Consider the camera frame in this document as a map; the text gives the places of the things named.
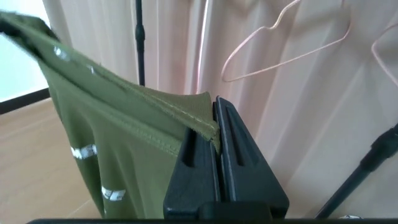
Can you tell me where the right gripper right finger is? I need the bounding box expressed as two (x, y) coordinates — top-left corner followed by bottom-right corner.
(213, 96), (290, 218)

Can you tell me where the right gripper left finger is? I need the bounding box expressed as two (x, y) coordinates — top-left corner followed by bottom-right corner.
(163, 126), (224, 218)

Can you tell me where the green printed sleeveless shirt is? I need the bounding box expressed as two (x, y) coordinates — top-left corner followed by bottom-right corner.
(0, 11), (221, 220)

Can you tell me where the pink clothes hanger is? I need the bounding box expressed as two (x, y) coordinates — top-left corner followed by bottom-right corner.
(220, 0), (352, 83)
(371, 23), (398, 88)

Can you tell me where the black clothes rack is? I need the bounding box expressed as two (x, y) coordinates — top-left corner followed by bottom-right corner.
(135, 0), (398, 220)

